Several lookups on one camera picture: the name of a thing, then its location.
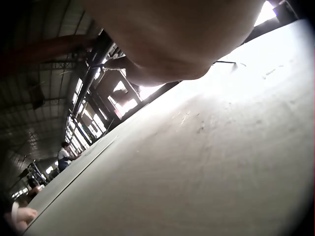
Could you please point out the person's right hand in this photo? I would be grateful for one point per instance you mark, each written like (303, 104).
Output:
(172, 41)

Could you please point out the large grey flat sheet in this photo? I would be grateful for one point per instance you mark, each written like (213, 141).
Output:
(196, 159)

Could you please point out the red overhead crane beam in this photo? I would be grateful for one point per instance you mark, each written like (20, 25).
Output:
(54, 45)

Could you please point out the row of factory windows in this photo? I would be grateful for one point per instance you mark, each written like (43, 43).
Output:
(83, 123)

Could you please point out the dark metal rack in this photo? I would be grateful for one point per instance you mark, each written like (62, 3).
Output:
(34, 172)

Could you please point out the person's left hand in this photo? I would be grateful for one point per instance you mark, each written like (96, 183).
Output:
(23, 217)

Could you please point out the person's left fingers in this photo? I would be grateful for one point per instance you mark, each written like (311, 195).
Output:
(27, 216)

